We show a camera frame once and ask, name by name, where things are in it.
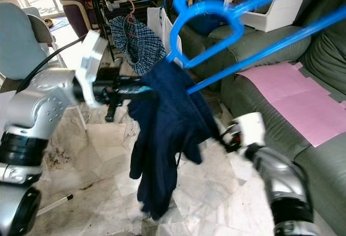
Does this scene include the blue plaid shirt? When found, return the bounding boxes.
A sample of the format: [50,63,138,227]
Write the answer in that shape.
[109,16,167,77]

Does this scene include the white thin garment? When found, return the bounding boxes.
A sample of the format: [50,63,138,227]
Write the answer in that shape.
[147,8,176,64]

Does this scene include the pink paper sheet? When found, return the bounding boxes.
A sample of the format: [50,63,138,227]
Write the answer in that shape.
[238,62,346,147]

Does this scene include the white grey folding chair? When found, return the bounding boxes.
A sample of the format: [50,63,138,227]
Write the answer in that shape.
[0,15,57,96]

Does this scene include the light blue cushion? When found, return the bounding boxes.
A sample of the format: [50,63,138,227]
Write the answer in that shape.
[0,3,46,80]

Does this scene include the navy blue shorts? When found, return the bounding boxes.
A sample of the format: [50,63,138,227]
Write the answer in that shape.
[129,58,222,220]

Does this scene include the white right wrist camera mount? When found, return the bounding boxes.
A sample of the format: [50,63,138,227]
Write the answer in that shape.
[232,112,265,150]

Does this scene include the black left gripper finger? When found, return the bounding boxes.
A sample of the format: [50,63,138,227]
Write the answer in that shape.
[130,82,160,98]

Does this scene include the blue suitcase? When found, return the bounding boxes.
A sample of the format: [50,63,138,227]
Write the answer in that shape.
[187,9,228,36]

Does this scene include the grey green sofa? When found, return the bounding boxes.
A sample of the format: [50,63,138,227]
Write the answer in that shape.
[173,0,346,220]

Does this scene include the purple armchair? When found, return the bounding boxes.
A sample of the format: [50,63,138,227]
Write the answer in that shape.
[59,0,92,39]

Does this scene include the white plastic storage bin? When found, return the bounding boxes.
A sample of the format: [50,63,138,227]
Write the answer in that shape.
[224,0,309,32]

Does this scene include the black metal drying rack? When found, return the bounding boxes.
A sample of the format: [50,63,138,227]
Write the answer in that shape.
[84,0,187,64]

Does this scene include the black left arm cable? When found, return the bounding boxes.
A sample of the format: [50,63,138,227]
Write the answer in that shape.
[23,33,88,92]

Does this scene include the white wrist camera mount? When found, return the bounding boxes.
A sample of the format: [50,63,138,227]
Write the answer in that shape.
[75,30,109,109]
[232,112,265,150]

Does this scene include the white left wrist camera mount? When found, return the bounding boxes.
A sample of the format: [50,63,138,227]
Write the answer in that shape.
[75,30,109,109]

